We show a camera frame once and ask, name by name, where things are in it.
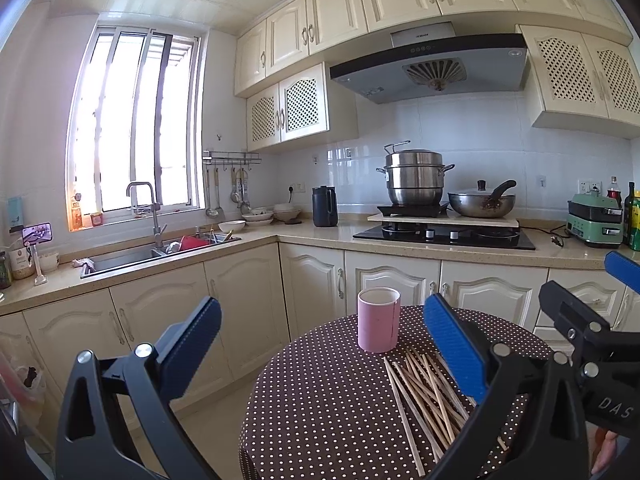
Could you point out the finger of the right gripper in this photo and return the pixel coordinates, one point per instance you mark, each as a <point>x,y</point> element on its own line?
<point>623,269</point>
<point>597,347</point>

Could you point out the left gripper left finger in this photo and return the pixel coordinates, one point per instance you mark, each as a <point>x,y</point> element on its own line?
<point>94,441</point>

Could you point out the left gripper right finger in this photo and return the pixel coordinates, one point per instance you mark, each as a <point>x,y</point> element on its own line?
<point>551,440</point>

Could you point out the wooden chopstick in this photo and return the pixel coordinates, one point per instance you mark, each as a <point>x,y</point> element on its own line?
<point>419,375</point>
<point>439,400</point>
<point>453,398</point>
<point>404,420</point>
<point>424,403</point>
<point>420,413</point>

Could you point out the right hand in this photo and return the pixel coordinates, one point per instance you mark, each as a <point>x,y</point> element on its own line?
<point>607,445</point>

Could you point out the green oil bottle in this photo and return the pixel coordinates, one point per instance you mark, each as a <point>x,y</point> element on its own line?
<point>634,223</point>

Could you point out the dark sauce bottle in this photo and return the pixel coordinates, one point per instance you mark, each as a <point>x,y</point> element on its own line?
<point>629,200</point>

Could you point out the green countertop appliance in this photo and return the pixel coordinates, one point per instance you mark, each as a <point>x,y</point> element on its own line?
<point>595,220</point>

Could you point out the black gas cooktop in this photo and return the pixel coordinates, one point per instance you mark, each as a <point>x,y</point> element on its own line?
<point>442,234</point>

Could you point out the stone board over cooktop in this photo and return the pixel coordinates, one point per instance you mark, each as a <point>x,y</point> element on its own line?
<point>451,220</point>

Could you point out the red bowl in sink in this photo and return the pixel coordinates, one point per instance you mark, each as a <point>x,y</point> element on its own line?
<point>192,242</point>

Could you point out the pink cylindrical utensil holder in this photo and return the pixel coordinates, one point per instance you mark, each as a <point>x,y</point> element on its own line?
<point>378,314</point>

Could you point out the brown polka dot tablecloth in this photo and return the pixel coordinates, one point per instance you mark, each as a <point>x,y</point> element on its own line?
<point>323,408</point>

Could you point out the phone on stand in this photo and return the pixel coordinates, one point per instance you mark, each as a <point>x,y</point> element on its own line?
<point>32,237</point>

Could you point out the black induction cooker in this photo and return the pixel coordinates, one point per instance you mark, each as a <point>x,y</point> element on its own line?
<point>413,211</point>

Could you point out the stainless steel steamer pot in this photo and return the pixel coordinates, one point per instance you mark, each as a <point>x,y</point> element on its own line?
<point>413,177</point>

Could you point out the range hood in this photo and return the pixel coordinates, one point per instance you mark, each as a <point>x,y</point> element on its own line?
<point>438,67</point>

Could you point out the black electric kettle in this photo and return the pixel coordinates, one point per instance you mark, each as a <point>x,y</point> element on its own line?
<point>324,206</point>

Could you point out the steel wok with black handle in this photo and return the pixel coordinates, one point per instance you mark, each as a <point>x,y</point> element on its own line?
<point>483,203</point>

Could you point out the wall utensil rack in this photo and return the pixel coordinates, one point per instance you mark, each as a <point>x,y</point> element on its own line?
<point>210,157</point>

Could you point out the window with frame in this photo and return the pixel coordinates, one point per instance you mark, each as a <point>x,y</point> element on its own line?
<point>134,133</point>

